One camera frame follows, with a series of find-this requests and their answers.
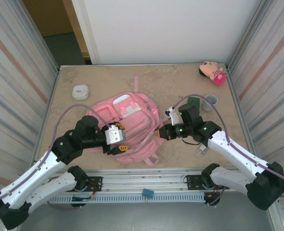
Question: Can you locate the pink student backpack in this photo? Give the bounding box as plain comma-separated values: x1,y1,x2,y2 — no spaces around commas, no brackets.
90,75,166,167

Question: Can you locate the dark green pencil case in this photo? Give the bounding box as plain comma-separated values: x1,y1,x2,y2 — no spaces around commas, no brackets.
187,96,201,110

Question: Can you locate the clear plastic eraser box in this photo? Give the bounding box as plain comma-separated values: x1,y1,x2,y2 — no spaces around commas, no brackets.
195,144,210,158

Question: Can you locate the grey cup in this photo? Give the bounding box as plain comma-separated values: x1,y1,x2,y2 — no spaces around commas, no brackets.
203,94,219,112

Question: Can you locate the small white square box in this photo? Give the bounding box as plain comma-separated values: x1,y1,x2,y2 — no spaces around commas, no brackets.
72,84,90,101

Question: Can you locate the blue connector block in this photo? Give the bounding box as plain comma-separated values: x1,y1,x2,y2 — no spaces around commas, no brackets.
142,188,155,199

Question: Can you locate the black power connector box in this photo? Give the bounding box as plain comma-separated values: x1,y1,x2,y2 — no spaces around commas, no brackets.
71,192,96,208
203,191,222,207

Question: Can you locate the pink plush doll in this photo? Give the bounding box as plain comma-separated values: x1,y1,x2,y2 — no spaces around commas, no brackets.
198,60,227,86

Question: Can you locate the brown wooden door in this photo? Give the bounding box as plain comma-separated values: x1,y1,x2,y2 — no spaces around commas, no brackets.
23,0,91,59

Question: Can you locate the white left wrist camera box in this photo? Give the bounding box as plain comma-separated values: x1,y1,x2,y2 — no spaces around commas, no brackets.
104,124,127,145

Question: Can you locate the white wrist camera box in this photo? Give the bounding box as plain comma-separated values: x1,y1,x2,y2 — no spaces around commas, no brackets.
104,124,127,145
165,107,181,126

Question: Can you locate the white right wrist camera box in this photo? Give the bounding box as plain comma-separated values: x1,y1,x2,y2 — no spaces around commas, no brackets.
165,107,181,126

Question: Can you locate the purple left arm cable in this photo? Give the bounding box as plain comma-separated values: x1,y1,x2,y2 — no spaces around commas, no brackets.
0,103,114,211

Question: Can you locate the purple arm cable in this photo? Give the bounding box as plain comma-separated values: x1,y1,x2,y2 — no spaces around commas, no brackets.
0,103,114,211
167,94,284,207

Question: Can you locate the aluminium mounting rail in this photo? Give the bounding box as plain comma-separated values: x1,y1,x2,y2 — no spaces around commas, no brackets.
13,168,276,193

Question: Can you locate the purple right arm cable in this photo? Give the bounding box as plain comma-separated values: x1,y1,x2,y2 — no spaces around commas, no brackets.
167,94,284,207

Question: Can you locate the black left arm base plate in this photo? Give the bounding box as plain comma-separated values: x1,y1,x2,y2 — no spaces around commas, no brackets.
84,176,103,193

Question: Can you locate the white slotted cable duct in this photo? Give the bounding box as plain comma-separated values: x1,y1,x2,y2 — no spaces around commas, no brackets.
24,194,205,204

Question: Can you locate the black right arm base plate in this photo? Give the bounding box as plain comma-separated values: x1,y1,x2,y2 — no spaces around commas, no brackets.
185,175,230,191

